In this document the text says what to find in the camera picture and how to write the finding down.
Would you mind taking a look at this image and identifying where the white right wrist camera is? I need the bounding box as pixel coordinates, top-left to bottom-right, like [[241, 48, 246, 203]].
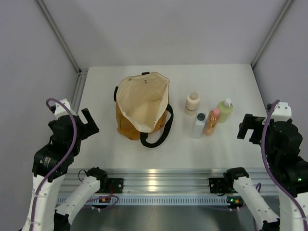
[[270, 102, 292, 122]]

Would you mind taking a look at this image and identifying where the aluminium frame post left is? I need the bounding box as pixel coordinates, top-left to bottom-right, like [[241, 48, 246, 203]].
[[36, 0, 89, 75]]

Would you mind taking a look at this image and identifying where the aluminium frame post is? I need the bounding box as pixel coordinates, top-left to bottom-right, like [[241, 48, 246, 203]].
[[250, 0, 295, 69], [36, 0, 89, 75]]

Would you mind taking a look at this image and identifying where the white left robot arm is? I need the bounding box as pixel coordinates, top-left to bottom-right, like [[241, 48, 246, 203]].
[[22, 108, 109, 231]]

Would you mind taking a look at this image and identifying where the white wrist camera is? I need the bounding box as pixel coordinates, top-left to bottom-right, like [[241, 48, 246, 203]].
[[270, 102, 292, 122], [54, 99, 76, 119]]

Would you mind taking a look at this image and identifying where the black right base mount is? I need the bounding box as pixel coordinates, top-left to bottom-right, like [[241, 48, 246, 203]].
[[208, 178, 230, 196]]

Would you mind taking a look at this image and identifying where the aluminium front rail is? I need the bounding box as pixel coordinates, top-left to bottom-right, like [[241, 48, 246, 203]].
[[59, 168, 277, 196]]

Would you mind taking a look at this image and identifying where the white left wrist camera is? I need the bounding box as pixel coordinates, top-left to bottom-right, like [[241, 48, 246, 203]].
[[54, 99, 76, 119]]

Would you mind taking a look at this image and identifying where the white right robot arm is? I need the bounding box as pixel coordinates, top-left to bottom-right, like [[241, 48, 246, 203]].
[[224, 114, 308, 231]]

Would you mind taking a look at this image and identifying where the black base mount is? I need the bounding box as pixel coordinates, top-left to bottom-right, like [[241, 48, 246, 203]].
[[208, 178, 230, 196], [105, 178, 124, 194]]

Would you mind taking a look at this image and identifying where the aluminium frame post right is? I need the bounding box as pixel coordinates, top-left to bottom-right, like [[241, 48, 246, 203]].
[[250, 0, 295, 69]]

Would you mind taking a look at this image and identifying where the white bottle black cap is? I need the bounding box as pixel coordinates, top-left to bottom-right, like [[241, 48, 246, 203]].
[[191, 113, 206, 139]]

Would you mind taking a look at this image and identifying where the tan canvas bag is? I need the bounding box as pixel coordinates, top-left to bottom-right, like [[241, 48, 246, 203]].
[[114, 72, 174, 148]]

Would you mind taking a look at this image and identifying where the beige round cap bottle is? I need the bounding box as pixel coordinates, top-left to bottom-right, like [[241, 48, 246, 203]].
[[185, 92, 200, 116]]

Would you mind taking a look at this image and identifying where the green pump lotion bottle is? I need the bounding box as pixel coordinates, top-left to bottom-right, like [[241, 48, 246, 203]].
[[217, 99, 233, 123]]

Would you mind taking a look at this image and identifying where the orange pink cap bottle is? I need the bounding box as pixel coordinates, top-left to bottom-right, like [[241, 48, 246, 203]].
[[204, 108, 220, 135]]

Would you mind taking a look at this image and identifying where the perforated cable duct strip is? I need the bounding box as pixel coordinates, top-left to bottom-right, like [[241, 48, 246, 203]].
[[85, 195, 244, 206]]

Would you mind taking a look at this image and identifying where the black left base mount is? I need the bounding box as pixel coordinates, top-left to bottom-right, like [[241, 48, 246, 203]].
[[105, 178, 124, 194]]

